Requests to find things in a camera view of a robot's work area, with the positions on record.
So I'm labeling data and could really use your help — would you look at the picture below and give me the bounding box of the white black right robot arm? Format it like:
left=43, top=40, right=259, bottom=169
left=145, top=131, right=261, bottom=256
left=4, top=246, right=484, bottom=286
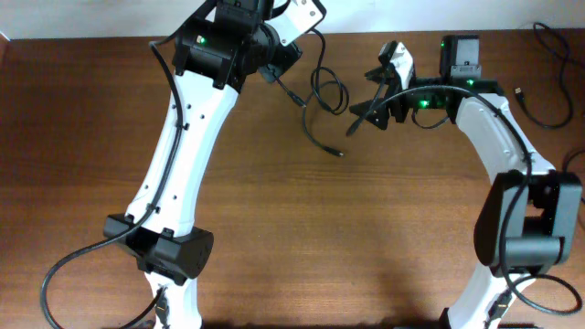
left=350, top=35, right=582, bottom=329

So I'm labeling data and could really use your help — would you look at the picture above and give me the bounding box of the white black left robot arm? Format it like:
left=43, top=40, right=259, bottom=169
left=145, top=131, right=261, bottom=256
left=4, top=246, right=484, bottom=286
left=103, top=1, right=326, bottom=328

